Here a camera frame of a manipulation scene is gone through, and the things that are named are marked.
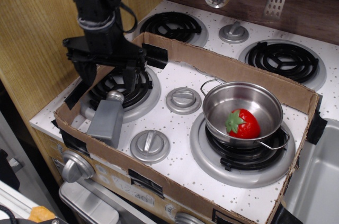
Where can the silver oven knob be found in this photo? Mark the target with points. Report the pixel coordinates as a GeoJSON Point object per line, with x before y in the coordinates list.
{"type": "Point", "coordinates": [76, 167]}
{"type": "Point", "coordinates": [185, 218]}

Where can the grey pepper shaker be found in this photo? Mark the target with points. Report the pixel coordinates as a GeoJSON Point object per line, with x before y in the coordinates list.
{"type": "Point", "coordinates": [107, 121]}

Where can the silver oven front knob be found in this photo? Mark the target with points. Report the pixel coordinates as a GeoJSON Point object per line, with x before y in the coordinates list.
{"type": "Point", "coordinates": [76, 167]}

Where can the hanging metal slotted spatula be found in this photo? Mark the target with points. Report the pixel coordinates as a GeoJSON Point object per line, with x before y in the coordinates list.
{"type": "Point", "coordinates": [273, 9]}

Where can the red toy strawberry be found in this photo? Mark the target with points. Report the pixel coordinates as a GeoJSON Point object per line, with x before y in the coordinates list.
{"type": "Point", "coordinates": [242, 124]}

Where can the silver oven door handle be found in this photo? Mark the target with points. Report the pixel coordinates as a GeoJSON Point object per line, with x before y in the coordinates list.
{"type": "Point", "coordinates": [90, 207]}

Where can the front left coil burner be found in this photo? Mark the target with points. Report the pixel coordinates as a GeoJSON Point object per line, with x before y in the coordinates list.
{"type": "Point", "coordinates": [136, 104]}

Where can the stainless steel pot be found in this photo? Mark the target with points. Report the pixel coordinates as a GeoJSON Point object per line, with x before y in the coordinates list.
{"type": "Point", "coordinates": [226, 97]}

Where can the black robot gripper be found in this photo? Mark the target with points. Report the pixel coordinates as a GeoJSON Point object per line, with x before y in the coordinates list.
{"type": "Point", "coordinates": [106, 46]}

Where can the silver back stove knob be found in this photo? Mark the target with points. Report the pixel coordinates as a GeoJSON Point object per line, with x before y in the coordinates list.
{"type": "Point", "coordinates": [233, 33]}

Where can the silver stove knob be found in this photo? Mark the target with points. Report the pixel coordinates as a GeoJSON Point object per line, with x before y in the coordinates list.
{"type": "Point", "coordinates": [233, 33]}
{"type": "Point", "coordinates": [183, 100]}
{"type": "Point", "coordinates": [150, 146]}

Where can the back left coil burner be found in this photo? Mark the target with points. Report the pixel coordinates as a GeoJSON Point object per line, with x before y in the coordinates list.
{"type": "Point", "coordinates": [175, 25]}

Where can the grey toy sink basin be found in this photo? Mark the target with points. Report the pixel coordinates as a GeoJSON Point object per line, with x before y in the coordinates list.
{"type": "Point", "coordinates": [312, 193]}

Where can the front right coil burner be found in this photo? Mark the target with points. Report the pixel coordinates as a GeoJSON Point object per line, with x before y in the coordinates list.
{"type": "Point", "coordinates": [242, 168]}

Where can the silver lower oven knob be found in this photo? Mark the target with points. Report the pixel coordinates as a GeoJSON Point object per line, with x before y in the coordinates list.
{"type": "Point", "coordinates": [185, 218]}

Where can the orange object bottom left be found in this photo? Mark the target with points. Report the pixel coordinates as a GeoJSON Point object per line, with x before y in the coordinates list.
{"type": "Point", "coordinates": [40, 214]}

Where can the silver centre stove knob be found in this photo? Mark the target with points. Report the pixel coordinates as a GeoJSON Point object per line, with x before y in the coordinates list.
{"type": "Point", "coordinates": [183, 100]}

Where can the coil burner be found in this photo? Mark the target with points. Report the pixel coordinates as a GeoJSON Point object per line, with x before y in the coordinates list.
{"type": "Point", "coordinates": [175, 25]}
{"type": "Point", "coordinates": [287, 58]}
{"type": "Point", "coordinates": [242, 168]}
{"type": "Point", "coordinates": [136, 104]}

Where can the digital clock panel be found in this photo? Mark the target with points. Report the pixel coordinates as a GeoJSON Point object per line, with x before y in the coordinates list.
{"type": "Point", "coordinates": [133, 191]}

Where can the back right coil burner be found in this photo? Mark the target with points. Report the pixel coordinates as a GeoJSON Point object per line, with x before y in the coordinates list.
{"type": "Point", "coordinates": [287, 58]}

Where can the silver front stove knob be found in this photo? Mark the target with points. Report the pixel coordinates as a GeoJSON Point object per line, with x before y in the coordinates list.
{"type": "Point", "coordinates": [150, 146]}

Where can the brown cardboard box frame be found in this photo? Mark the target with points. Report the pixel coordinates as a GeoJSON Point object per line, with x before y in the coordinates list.
{"type": "Point", "coordinates": [177, 183]}

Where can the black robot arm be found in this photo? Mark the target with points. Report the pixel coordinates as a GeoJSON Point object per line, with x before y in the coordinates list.
{"type": "Point", "coordinates": [95, 14]}

